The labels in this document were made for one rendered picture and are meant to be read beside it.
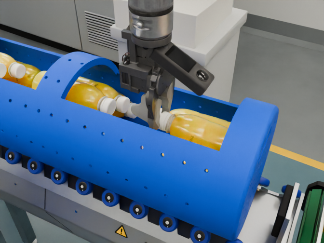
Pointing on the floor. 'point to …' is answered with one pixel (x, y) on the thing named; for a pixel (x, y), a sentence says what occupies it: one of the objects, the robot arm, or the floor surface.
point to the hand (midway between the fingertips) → (161, 121)
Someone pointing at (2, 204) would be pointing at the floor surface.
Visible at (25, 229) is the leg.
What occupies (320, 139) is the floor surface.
